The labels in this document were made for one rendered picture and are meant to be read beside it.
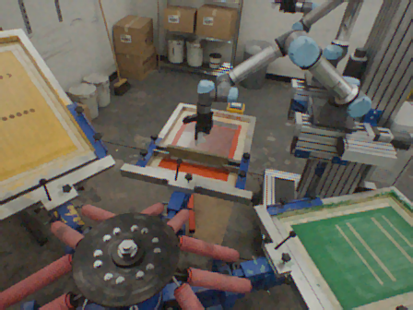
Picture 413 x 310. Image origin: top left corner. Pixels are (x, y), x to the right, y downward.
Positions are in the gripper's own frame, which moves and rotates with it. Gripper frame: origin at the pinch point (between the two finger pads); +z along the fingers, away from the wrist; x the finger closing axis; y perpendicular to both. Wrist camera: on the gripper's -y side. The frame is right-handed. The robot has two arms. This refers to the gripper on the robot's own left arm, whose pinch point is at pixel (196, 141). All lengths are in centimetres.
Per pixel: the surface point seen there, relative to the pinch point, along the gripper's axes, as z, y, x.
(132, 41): 53, -168, 276
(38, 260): 113, -105, -33
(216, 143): 16.9, 7.6, 24.5
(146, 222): -18, 1, -72
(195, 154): 8.2, 0.3, -1.5
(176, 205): 8.4, 1.4, -40.3
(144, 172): 8.6, -21.0, -24.5
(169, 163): 17.1, -14.6, -4.3
